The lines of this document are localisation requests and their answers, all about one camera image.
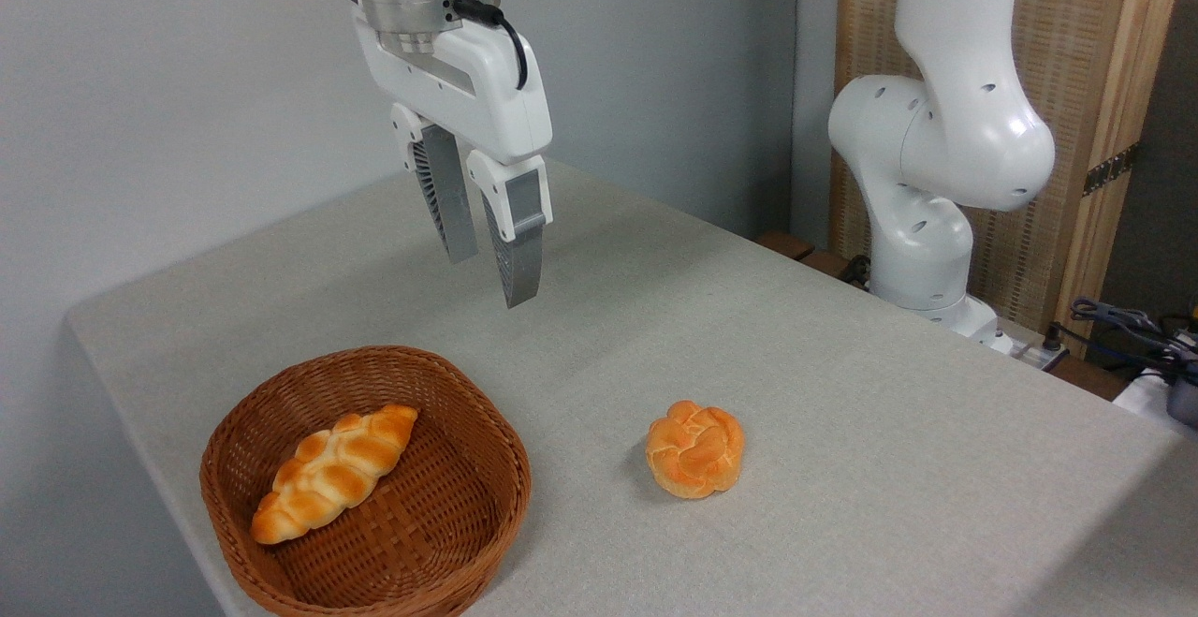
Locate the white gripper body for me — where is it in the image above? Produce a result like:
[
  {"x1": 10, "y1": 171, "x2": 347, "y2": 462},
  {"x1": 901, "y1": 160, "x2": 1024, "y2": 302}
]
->
[{"x1": 352, "y1": 22, "x2": 554, "y2": 167}]

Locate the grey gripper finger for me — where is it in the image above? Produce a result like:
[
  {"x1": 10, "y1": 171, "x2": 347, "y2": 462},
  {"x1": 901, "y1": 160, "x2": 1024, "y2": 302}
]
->
[
  {"x1": 390, "y1": 103, "x2": 480, "y2": 265},
  {"x1": 465, "y1": 150, "x2": 554, "y2": 310}
]

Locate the round braided bread bun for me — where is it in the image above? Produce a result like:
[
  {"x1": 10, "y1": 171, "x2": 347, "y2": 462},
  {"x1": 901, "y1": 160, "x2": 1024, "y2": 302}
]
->
[{"x1": 645, "y1": 400, "x2": 747, "y2": 501}]

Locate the long braided bread loaf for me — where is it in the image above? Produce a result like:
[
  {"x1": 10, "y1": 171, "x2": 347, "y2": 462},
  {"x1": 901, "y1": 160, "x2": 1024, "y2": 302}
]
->
[{"x1": 250, "y1": 404, "x2": 419, "y2": 546}]

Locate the brown woven wicker basket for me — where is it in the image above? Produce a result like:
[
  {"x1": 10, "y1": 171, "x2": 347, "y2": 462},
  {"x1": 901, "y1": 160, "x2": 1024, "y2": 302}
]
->
[{"x1": 199, "y1": 345, "x2": 533, "y2": 617}]

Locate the brown wooden base board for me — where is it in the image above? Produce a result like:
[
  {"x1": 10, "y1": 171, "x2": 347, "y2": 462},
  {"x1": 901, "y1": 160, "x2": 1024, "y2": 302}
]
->
[{"x1": 755, "y1": 230, "x2": 873, "y2": 288}]

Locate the wooden framed woven screen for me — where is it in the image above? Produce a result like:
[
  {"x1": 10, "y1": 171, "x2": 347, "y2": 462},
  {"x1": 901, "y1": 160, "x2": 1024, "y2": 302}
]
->
[{"x1": 829, "y1": 0, "x2": 1191, "y2": 361}]

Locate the dark metal screen hinge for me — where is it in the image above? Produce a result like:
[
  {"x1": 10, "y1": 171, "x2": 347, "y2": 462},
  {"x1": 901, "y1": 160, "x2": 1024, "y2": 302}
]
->
[{"x1": 1082, "y1": 141, "x2": 1141, "y2": 198}]

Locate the dark grey container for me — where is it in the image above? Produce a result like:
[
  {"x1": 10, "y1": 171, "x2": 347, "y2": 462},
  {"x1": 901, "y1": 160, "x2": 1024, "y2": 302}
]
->
[{"x1": 1164, "y1": 362, "x2": 1198, "y2": 430}]

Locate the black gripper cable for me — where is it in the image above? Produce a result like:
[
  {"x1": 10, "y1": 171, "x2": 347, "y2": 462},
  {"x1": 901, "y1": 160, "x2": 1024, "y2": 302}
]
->
[{"x1": 451, "y1": 0, "x2": 531, "y2": 92}]

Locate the bundle of dark cables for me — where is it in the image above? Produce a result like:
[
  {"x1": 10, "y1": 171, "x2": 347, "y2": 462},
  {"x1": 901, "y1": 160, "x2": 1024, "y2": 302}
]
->
[{"x1": 1045, "y1": 296, "x2": 1198, "y2": 376}]

